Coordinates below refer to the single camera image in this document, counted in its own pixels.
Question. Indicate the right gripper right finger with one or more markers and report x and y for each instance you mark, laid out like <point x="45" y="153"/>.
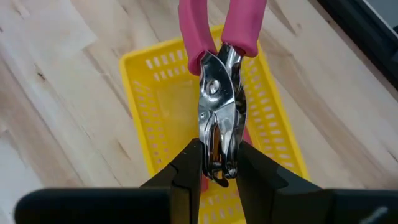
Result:
<point x="295" y="205"/>

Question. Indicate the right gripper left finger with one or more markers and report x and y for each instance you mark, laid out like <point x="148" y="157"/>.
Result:
<point x="124" y="205"/>

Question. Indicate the yellow perforated plastic basket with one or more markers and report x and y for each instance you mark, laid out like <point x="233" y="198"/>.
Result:
<point x="168" y="102"/>

